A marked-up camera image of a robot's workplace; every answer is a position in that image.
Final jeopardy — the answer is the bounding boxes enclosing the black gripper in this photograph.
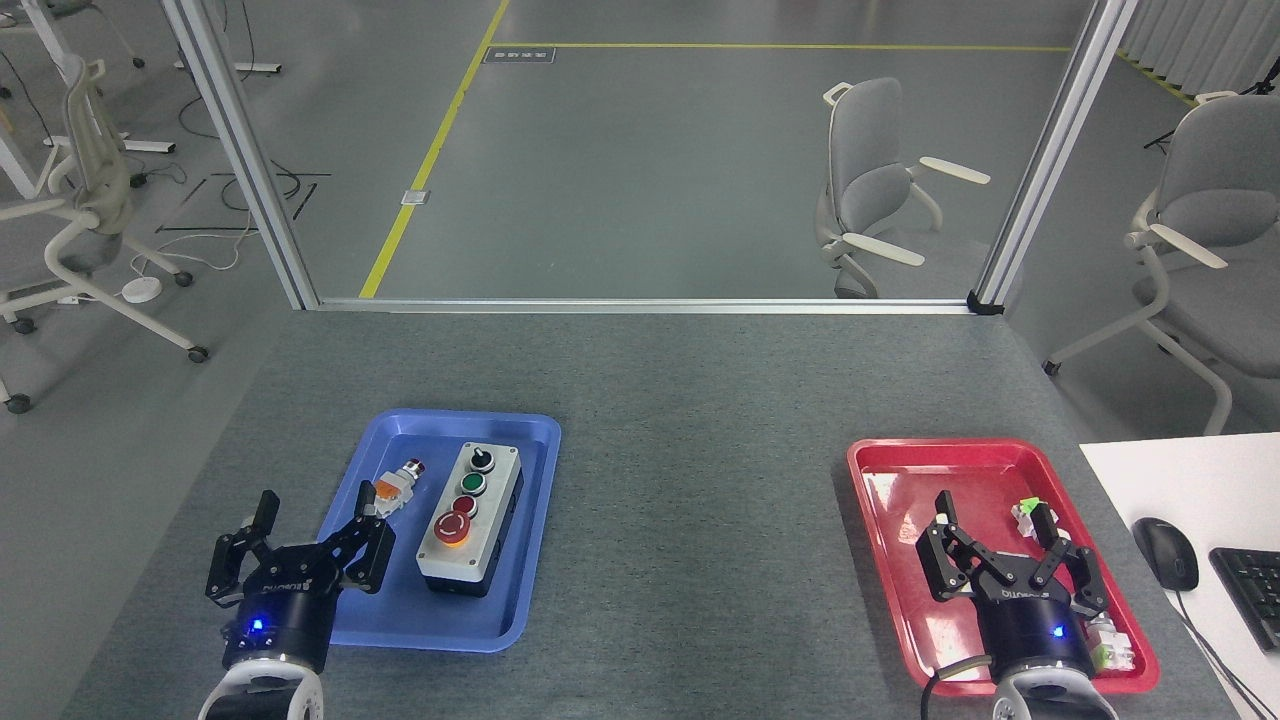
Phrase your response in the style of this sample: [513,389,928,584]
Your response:
[205,482,398,674]
[916,489,1112,683]

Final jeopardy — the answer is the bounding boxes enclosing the grey control box with buttons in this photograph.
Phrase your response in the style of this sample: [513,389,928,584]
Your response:
[415,441,524,599]

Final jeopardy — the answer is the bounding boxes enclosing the red push button orange block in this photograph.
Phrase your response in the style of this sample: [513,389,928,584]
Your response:
[372,458,429,519]

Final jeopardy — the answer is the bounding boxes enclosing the silver push button green block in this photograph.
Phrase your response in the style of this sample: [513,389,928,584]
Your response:
[1085,615,1139,673]

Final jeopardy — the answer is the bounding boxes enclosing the red plastic tray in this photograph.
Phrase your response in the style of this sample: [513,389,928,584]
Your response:
[847,437,1161,696]

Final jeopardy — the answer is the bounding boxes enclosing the black computer mouse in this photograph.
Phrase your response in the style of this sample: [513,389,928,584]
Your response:
[1132,517,1200,592]

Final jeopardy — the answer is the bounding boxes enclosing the white desk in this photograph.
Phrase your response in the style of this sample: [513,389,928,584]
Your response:
[1078,432,1280,720]

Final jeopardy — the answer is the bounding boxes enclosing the blue plastic tray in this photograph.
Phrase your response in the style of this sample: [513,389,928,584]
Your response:
[316,408,562,654]

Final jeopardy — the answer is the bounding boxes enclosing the black keyboard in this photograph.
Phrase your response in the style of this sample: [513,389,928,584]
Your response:
[1209,546,1280,654]

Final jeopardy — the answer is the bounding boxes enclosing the grey office chair cream armrests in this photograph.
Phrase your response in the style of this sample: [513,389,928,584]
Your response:
[1042,92,1280,437]
[815,77,992,300]

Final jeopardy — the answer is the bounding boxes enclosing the white mesh office chair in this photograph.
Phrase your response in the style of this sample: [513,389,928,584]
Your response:
[0,55,211,416]

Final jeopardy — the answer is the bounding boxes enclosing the white pleated curtain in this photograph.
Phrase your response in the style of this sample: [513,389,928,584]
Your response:
[1115,0,1280,103]

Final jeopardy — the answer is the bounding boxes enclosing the green push button switch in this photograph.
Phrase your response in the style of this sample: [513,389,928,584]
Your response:
[1010,497,1059,537]

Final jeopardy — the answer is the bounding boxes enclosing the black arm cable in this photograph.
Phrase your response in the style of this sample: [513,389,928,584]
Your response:
[920,655,993,720]

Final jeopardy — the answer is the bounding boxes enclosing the black mouse cable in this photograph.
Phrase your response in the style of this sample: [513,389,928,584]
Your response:
[1175,588,1276,720]

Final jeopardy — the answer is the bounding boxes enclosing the white floor cable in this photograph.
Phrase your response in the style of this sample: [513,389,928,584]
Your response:
[130,222,259,279]

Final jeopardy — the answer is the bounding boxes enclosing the black floor cable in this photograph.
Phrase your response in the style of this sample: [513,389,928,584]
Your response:
[178,0,306,213]

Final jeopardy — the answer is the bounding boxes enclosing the silver aluminium frame post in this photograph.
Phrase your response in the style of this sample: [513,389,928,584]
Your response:
[160,0,321,311]
[966,0,1141,317]

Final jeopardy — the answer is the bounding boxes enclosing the silver aluminium frame rail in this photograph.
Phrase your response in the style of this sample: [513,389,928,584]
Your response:
[315,296,976,317]

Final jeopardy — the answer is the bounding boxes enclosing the white desk leg frame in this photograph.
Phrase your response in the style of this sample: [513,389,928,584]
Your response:
[0,0,177,201]

